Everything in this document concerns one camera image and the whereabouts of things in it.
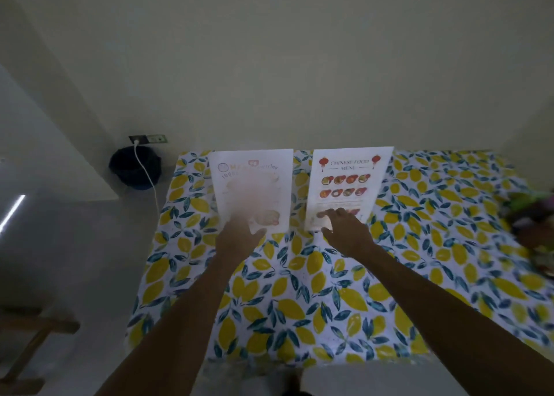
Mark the person's right hand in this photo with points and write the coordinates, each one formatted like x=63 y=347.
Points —
x=348 y=235

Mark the person's left hand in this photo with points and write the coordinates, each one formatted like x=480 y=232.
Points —
x=237 y=240

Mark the person's left fingers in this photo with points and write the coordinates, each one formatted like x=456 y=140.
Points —
x=244 y=205

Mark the person's right thumb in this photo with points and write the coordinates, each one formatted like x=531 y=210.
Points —
x=327 y=237

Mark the person's left forearm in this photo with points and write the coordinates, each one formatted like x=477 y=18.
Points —
x=181 y=330

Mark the person's right forearm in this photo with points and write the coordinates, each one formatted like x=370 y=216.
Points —
x=450 y=326

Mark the white menu sheet orange heading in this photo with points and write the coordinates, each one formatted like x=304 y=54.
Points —
x=259 y=170

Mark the white menu sheet red lanterns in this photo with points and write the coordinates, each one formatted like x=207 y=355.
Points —
x=346 y=170

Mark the lemon print tablecloth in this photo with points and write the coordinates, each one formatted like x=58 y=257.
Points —
x=303 y=304

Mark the black waste bin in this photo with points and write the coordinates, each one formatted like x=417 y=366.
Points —
x=130 y=168

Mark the colourful toy pile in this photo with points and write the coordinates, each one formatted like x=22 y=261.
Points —
x=534 y=227

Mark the wooden stool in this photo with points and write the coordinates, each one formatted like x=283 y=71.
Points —
x=39 y=325

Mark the wall power outlet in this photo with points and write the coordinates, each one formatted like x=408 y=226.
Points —
x=153 y=139

